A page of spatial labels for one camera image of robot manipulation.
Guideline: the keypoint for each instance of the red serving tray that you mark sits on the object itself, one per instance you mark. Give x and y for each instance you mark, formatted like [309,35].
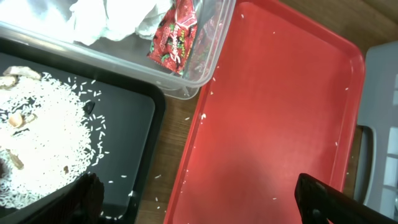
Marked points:
[283,100]

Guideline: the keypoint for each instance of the black waste tray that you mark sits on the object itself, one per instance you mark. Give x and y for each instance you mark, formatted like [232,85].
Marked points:
[130,112]

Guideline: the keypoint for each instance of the red snack wrapper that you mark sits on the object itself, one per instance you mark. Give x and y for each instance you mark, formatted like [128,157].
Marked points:
[173,39]

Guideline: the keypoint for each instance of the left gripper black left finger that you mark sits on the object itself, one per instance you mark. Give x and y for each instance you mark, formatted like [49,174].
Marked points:
[78,202]

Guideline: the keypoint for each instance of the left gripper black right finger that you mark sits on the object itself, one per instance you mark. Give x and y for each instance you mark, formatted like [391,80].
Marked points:
[319,203]

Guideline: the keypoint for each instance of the clear plastic waste bin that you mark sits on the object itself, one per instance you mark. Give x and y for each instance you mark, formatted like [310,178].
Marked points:
[129,56]

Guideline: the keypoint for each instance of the spilled rice in tray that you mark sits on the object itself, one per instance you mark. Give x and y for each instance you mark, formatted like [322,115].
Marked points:
[50,133]

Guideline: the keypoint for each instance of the grey dishwasher rack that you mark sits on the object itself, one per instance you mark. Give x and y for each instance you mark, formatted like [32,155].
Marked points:
[376,177]

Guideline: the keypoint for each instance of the white napkin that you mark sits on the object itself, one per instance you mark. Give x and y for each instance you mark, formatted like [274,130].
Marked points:
[86,21]

